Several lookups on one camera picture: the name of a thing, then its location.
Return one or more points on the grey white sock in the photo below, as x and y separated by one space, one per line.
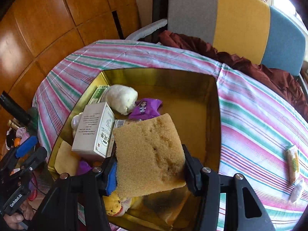
120 98

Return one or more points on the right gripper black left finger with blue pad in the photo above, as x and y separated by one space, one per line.
59 208

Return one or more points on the yellow sponge block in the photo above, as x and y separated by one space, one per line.
150 157

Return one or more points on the green white snack packet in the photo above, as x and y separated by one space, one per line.
293 163

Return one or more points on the clear plastic bag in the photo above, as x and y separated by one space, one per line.
75 122

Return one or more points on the striped tablecloth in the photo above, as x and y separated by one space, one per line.
257 125

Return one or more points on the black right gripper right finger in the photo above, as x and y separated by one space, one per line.
244 210

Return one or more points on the grey yellow blue chair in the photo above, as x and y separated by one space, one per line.
247 28

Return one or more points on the purple snack packet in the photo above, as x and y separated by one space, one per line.
145 109

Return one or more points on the dark red blanket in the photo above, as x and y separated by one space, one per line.
280 81

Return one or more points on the green tea box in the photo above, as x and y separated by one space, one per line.
97 95

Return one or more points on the gold tin box maroon side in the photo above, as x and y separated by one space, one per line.
191 100

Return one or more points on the wooden wardrobe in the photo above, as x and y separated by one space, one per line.
50 53

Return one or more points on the person's left hand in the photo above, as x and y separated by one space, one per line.
14 220

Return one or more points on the white cardboard box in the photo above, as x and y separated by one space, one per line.
93 134

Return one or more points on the small white plastic bag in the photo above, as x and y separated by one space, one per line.
297 191

